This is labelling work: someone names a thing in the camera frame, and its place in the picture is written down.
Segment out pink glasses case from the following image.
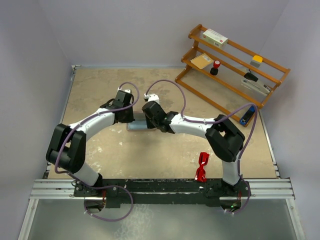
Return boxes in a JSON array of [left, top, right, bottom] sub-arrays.
[[126, 112, 156, 131]]

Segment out red sunglasses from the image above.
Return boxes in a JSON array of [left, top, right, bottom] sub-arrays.
[[194, 152, 210, 183]]

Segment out blue cleaning cloth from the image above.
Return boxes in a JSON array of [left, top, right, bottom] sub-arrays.
[[128, 119, 148, 131]]

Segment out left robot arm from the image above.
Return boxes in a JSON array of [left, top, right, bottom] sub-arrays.
[[45, 89, 135, 196]]

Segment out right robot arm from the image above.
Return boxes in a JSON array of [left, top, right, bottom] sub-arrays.
[[142, 100, 245, 196]]

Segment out brown envelope packet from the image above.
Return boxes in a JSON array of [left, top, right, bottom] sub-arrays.
[[190, 53, 214, 70]]

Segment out red black stamp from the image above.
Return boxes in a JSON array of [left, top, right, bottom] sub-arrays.
[[210, 60, 221, 76]]

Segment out blue stapler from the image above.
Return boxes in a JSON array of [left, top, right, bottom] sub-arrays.
[[239, 106, 256, 126]]

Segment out wooden three-tier shelf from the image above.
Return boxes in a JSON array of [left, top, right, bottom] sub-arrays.
[[175, 24, 291, 115]]

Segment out white green box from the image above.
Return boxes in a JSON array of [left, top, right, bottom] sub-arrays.
[[202, 28, 228, 49]]

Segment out black stapler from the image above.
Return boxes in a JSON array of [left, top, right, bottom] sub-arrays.
[[244, 71, 259, 82]]

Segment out yellow grey sponge block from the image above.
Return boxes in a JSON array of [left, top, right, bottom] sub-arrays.
[[250, 55, 263, 69]]

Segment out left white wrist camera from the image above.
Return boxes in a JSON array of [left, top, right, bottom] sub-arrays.
[[117, 87, 132, 94]]

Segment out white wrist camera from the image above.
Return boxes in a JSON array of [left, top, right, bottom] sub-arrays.
[[143, 93, 160, 104], [117, 87, 132, 94]]

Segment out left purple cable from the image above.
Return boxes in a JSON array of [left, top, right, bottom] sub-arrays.
[[54, 81, 140, 222]]

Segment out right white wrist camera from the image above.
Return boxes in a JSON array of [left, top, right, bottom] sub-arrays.
[[143, 93, 160, 104]]

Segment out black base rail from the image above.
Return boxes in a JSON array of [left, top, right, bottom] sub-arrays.
[[72, 178, 251, 209]]

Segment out aluminium frame rail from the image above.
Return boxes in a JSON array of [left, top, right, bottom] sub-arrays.
[[248, 178, 295, 200]]

